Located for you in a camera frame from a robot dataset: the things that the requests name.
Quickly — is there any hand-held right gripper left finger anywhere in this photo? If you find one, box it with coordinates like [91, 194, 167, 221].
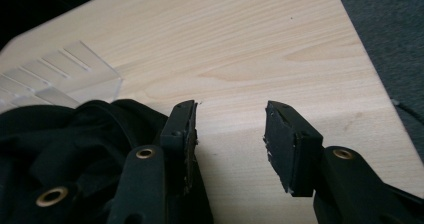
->
[159, 99, 198, 196]

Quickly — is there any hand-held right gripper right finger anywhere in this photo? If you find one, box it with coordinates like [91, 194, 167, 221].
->
[263, 100, 325, 198]

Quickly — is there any black cloth garment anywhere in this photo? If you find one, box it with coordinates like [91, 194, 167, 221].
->
[0, 98, 214, 224]

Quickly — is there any clear acrylic slotted organizer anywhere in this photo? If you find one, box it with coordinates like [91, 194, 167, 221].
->
[0, 40, 124, 115]

